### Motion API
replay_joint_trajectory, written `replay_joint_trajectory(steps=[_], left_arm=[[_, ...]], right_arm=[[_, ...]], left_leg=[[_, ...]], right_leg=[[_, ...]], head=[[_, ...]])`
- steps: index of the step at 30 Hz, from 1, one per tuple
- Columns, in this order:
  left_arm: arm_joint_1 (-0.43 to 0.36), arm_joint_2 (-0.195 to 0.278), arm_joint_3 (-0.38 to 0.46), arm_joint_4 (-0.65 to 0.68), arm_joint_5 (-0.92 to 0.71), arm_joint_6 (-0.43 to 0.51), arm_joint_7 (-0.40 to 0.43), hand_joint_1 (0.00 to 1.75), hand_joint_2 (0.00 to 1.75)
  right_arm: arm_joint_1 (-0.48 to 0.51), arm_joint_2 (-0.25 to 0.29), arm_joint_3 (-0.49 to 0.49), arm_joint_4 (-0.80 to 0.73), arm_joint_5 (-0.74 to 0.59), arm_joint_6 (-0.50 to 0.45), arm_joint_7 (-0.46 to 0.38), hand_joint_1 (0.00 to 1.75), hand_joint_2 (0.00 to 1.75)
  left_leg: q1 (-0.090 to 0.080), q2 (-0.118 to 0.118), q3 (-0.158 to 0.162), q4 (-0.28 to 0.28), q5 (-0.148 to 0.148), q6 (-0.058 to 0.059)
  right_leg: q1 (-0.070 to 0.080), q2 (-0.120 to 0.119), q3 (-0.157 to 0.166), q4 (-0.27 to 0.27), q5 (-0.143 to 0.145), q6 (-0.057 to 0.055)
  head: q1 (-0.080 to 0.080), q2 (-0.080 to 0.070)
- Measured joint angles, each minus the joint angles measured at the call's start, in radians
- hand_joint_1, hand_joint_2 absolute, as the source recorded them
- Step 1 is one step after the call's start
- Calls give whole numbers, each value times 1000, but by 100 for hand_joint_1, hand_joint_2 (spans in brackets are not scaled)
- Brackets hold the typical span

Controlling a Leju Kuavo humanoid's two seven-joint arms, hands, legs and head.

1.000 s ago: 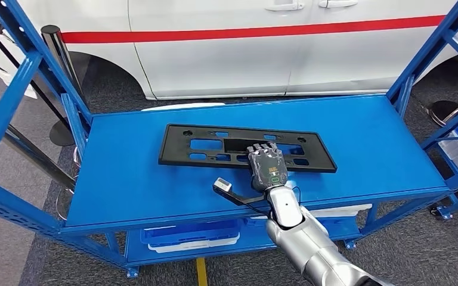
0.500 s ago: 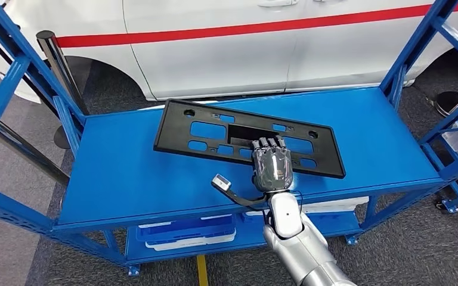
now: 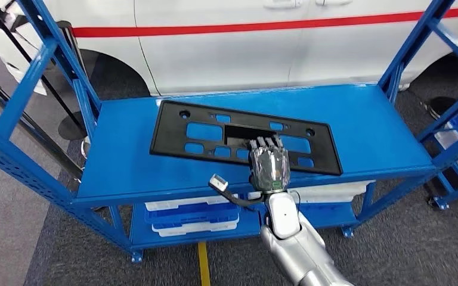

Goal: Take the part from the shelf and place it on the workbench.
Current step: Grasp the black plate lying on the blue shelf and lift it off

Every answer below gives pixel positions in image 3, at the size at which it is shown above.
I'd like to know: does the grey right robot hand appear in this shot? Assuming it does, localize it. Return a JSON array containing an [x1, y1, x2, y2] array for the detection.
[[249, 135, 292, 194]]

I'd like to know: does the blue wheeled bin rack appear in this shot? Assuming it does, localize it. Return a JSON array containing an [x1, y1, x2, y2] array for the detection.
[[426, 98, 458, 210]]

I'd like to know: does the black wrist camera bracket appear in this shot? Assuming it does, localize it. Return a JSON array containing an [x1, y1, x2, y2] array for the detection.
[[220, 185, 267, 209]]

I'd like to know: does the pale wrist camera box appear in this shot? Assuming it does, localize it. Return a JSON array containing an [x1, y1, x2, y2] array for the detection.
[[209, 174, 229, 193]]

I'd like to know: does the black round stanchion base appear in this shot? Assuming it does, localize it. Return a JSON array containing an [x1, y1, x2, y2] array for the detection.
[[425, 96, 457, 120]]

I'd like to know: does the blue plastic bin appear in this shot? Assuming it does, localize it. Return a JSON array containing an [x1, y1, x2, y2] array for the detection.
[[144, 203, 241, 226]]

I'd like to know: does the wide white plastic bin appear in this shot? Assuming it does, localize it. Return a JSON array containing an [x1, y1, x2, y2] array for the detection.
[[247, 180, 377, 204]]

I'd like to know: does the black stanchion post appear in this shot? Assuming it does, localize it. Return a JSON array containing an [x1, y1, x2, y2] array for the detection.
[[0, 0, 88, 141]]

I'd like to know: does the white car with red stripe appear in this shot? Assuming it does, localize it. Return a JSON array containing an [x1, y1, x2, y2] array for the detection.
[[0, 0, 458, 97]]

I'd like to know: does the black plastic plate bracket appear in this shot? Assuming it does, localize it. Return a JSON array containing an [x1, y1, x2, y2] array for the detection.
[[149, 100, 344, 176]]

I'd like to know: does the blue metal shelf rack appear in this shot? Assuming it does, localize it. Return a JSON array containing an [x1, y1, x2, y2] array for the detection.
[[0, 0, 458, 264]]

